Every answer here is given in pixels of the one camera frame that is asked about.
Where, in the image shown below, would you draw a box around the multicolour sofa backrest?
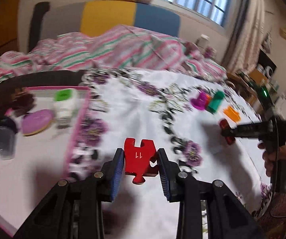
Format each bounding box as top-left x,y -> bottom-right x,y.
28,1 -> 181,52

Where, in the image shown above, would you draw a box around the wooden side desk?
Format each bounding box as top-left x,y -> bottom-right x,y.
226,72 -> 258,106

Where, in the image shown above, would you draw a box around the white green plug adapter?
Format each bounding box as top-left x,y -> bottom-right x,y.
53,88 -> 78,128

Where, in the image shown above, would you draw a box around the dark maroon hair clip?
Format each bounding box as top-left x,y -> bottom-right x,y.
10,87 -> 35,117

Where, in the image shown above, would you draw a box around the red metallic cylinder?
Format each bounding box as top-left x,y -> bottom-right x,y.
219,119 -> 236,145

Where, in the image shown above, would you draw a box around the orange plastic scoop toy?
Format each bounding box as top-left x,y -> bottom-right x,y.
223,105 -> 241,123

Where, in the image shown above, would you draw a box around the beige floral curtain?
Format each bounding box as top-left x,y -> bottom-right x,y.
222,0 -> 265,73

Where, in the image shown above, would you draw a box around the red puzzle piece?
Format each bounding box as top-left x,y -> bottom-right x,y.
123,138 -> 159,185

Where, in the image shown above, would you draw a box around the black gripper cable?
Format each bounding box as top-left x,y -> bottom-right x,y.
237,73 -> 286,220

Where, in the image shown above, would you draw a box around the green ridged plastic toy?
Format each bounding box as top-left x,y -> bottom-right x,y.
206,91 -> 225,114

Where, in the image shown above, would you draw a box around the white floral tablecloth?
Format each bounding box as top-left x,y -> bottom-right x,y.
68,67 -> 274,239

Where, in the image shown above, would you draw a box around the orange connecting cubes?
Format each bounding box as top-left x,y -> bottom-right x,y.
205,94 -> 212,107

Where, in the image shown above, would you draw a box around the white carton box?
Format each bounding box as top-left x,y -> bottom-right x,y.
196,34 -> 210,53

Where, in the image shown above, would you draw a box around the purple perforated plastic toy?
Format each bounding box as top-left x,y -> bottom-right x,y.
190,91 -> 210,111

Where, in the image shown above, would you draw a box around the black lens cylinder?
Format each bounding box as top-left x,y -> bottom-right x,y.
0,116 -> 18,160

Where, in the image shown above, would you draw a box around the striped pink blanket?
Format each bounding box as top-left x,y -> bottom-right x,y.
0,25 -> 227,83

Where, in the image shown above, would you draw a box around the pink rimmed white tray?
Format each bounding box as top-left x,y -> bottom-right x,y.
0,87 -> 90,238

